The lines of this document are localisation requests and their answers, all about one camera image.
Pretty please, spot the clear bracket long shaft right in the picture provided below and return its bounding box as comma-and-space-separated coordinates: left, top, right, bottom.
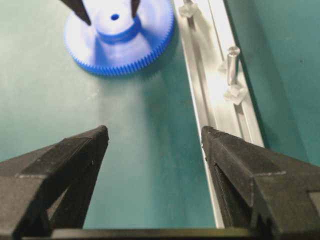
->
223, 84, 248, 106

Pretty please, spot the clear bracket long shaft left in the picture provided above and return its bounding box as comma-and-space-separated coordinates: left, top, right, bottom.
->
218, 59, 229, 74

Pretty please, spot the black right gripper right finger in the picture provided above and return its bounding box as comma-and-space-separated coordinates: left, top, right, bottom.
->
201, 126, 320, 234

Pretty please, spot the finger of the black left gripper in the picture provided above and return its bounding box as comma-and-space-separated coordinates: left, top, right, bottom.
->
130, 0, 141, 18
60, 0, 92, 26

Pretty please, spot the aluminium extrusion rail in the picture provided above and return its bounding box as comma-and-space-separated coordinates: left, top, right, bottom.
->
173, 0, 266, 229

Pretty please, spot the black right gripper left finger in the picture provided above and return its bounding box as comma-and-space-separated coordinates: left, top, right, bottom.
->
0, 125, 109, 238

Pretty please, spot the long steel shaft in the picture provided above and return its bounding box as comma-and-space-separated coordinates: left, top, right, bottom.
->
226, 46, 241, 86

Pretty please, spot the clear bracket long shaft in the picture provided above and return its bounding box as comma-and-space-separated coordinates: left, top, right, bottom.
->
218, 59, 229, 74
223, 84, 248, 106

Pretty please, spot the large blue plastic gear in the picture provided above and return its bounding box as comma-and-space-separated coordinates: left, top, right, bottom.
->
64, 0, 175, 76

